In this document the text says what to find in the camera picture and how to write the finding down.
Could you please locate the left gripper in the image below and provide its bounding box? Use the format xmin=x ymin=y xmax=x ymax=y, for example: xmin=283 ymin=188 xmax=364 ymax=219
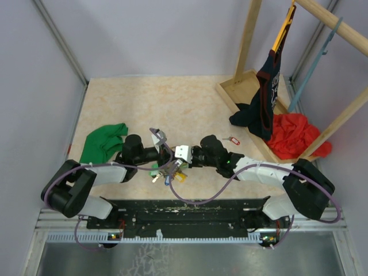
xmin=134 ymin=143 xmax=177 ymax=167

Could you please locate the large metal keyring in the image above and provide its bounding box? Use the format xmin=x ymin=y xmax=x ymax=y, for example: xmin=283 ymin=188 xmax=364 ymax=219
xmin=167 ymin=159 xmax=184 ymax=175

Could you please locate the bunch of tagged keys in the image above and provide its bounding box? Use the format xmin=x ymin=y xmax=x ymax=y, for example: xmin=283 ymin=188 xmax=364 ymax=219
xmin=149 ymin=163 xmax=189 ymax=186

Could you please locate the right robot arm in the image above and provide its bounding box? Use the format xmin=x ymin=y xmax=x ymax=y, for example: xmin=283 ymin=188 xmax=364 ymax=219
xmin=189 ymin=135 xmax=335 ymax=228

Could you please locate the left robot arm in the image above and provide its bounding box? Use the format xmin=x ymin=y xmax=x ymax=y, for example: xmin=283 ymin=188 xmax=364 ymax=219
xmin=41 ymin=130 xmax=174 ymax=228

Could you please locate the green cloth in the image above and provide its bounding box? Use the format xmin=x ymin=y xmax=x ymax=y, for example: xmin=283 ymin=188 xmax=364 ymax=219
xmin=79 ymin=123 xmax=128 ymax=164

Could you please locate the dark navy jersey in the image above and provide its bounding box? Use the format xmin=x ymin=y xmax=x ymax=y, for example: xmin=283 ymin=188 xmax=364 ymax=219
xmin=229 ymin=49 xmax=282 ymax=141

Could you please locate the red cloth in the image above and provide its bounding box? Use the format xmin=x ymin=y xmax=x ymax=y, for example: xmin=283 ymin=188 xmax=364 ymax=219
xmin=266 ymin=113 xmax=320 ymax=160

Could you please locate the yellow clothes hanger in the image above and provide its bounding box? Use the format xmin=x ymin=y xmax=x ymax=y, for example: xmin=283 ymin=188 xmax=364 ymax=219
xmin=272 ymin=0 xmax=296 ymax=53

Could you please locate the blue clothes hanger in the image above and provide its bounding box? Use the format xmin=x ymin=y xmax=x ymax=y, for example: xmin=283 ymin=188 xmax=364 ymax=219
xmin=287 ymin=17 xmax=343 ymax=113

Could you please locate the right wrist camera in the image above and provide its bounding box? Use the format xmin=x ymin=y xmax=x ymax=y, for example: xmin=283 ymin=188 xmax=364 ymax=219
xmin=175 ymin=145 xmax=193 ymax=164

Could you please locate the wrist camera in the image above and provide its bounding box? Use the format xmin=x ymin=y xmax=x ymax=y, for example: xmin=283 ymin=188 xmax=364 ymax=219
xmin=175 ymin=145 xmax=193 ymax=164
xmin=150 ymin=128 xmax=167 ymax=152

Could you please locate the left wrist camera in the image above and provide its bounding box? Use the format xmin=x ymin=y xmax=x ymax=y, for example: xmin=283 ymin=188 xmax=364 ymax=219
xmin=150 ymin=128 xmax=167 ymax=152

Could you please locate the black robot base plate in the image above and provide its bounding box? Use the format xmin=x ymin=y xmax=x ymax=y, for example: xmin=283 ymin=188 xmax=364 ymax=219
xmin=87 ymin=198 xmax=290 ymax=235

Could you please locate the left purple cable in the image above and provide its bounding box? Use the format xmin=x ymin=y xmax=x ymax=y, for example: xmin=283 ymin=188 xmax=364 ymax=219
xmin=40 ymin=128 xmax=176 ymax=251

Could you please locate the purple cable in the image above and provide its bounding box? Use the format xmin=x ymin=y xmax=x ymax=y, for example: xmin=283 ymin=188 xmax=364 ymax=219
xmin=40 ymin=128 xmax=176 ymax=251
xmin=169 ymin=160 xmax=343 ymax=250

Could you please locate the aluminium frame rail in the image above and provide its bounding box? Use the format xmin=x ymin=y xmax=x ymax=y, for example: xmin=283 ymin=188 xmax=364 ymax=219
xmin=35 ymin=210 xmax=347 ymax=244

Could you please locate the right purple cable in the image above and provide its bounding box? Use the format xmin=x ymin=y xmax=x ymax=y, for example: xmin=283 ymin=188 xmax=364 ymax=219
xmin=169 ymin=160 xmax=343 ymax=250

